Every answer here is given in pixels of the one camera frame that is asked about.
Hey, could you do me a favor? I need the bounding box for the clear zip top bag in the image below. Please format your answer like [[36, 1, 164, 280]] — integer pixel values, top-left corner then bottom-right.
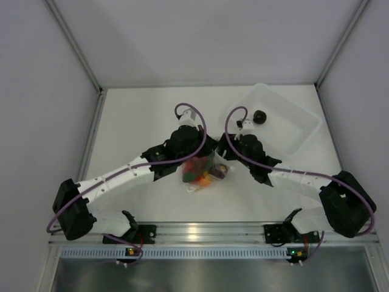
[[181, 151, 235, 193]]

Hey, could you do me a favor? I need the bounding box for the dark purple fake plum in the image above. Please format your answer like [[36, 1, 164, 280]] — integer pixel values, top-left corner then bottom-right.
[[252, 109, 267, 125]]

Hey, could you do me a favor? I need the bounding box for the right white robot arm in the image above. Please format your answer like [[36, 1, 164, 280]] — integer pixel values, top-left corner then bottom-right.
[[217, 134, 377, 242]]

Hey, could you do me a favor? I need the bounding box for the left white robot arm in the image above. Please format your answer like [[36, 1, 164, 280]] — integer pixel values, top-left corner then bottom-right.
[[52, 125, 218, 243]]

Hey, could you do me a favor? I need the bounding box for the white plastic basket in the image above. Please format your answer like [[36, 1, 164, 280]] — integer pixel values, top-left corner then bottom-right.
[[219, 83, 323, 159]]

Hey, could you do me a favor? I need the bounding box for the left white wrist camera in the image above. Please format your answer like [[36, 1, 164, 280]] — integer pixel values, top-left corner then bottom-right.
[[178, 109, 197, 127]]

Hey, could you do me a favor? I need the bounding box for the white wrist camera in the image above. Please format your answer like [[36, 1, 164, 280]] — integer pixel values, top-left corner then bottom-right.
[[178, 109, 197, 127], [236, 119, 254, 135]]

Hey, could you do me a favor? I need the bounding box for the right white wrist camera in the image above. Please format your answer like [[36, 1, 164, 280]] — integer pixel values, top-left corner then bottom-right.
[[236, 119, 254, 135]]

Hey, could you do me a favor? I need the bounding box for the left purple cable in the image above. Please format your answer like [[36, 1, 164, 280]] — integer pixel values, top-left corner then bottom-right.
[[46, 102, 208, 262]]

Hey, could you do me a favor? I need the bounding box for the purple cable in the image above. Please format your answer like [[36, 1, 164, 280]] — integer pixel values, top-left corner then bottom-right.
[[224, 105, 377, 262], [46, 102, 208, 262]]

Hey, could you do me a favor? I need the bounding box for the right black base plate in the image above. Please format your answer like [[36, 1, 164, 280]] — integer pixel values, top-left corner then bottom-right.
[[264, 223, 301, 245]]

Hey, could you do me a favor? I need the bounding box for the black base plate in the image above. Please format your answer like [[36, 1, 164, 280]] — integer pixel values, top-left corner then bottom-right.
[[120, 224, 157, 245], [264, 223, 301, 245]]

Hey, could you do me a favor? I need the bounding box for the aluminium mounting rail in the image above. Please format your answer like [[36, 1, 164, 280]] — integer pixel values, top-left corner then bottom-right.
[[49, 222, 380, 246]]

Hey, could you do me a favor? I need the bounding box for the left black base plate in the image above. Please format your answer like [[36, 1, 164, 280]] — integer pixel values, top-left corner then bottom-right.
[[120, 224, 157, 245]]

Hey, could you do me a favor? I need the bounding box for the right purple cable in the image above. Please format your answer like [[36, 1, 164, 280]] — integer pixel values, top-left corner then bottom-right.
[[224, 105, 377, 262]]

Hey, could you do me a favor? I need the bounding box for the slotted grey cable duct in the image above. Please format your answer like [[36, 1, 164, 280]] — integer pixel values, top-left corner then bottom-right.
[[60, 246, 306, 260]]

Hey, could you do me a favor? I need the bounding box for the left frame post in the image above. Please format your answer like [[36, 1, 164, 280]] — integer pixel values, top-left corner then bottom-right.
[[43, 0, 103, 92]]

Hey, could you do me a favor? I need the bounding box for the frame post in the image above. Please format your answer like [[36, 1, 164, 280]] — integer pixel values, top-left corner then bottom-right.
[[43, 0, 103, 92], [314, 0, 373, 91]]

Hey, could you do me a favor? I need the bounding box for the right frame post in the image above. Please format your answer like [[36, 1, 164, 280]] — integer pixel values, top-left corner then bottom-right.
[[314, 0, 373, 91]]

